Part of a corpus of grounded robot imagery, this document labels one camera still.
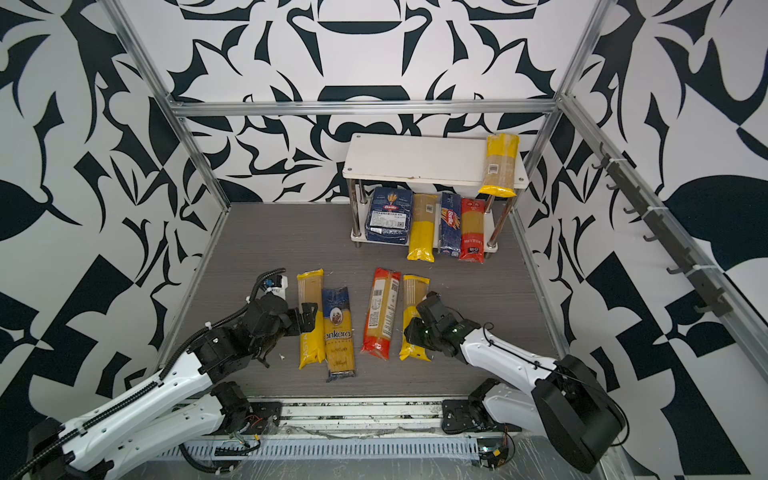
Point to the yellow pastatime bag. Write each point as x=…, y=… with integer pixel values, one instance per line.
x=312, y=343
x=415, y=289

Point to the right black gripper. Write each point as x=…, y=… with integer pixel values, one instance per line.
x=413, y=333

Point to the blue Barilla spaghetti bag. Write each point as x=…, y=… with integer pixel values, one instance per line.
x=449, y=239

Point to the white slotted cable duct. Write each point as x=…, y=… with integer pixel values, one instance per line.
x=459, y=448

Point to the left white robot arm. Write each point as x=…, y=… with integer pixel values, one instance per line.
x=189, y=397

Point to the yellow spaghetti bag short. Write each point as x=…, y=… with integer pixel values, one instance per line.
x=499, y=174

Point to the blue Barilla pasta box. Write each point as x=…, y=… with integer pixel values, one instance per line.
x=389, y=216

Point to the red yellow spaghetti bag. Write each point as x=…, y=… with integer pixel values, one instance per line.
x=472, y=231

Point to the wall hook rack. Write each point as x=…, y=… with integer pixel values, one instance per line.
x=665, y=230

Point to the red label spaghetti bag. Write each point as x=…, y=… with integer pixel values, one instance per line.
x=381, y=313

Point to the blue label spaghetti bag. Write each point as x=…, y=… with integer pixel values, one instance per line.
x=338, y=333

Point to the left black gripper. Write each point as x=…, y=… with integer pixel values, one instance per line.
x=308, y=318

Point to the white two-tier shelf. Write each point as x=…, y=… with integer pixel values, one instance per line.
x=421, y=163

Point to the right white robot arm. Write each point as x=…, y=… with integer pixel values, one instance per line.
x=558, y=398

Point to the aluminium frame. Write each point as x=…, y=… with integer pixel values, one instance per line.
x=743, y=323

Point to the small circuit board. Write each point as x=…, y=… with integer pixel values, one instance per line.
x=494, y=452

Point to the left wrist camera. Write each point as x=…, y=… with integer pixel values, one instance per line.
x=276, y=285

